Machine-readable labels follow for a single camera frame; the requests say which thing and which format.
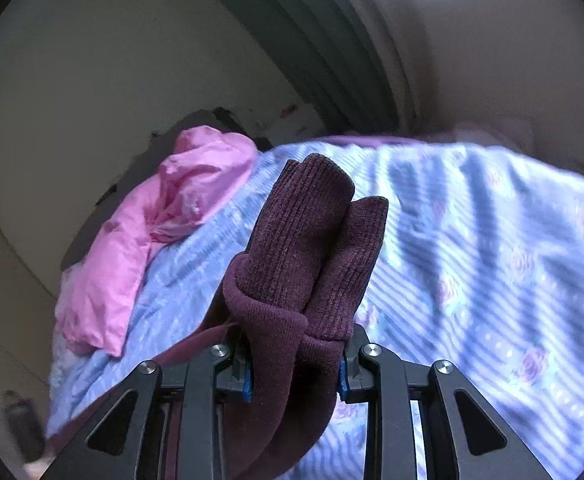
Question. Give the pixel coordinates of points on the bed with blue floral sheet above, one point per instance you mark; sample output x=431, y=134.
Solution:
x=472, y=260

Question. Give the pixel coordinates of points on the grey padded headboard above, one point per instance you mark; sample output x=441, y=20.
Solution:
x=137, y=165

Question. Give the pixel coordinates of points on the maroon sweat pants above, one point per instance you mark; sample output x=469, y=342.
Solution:
x=297, y=260

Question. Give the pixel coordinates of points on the dark bottle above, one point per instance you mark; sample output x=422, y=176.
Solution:
x=24, y=425

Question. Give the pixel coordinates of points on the green curtain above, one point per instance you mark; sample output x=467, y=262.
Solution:
x=322, y=60

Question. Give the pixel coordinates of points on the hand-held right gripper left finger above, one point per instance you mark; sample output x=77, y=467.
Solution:
x=239, y=385

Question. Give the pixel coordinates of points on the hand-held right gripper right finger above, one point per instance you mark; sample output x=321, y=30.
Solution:
x=347, y=385

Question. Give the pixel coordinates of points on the pink duvet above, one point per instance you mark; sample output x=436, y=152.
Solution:
x=122, y=260

